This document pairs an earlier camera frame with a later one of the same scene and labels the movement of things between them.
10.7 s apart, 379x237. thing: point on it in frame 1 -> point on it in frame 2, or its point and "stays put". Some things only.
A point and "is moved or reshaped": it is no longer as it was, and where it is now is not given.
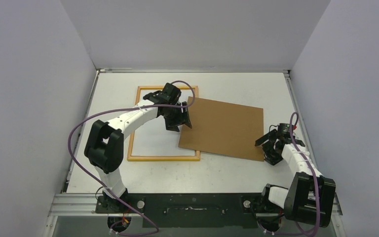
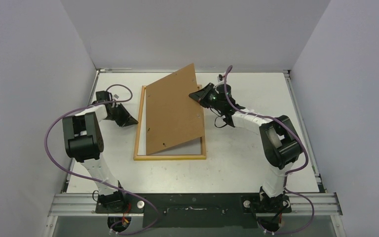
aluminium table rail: (86, 204) stays put
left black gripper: (182, 119) -> (127, 120)
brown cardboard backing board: (223, 128) -> (172, 117)
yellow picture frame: (197, 158) is moved or reshaped
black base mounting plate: (193, 210) stays put
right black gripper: (271, 143) -> (207, 97)
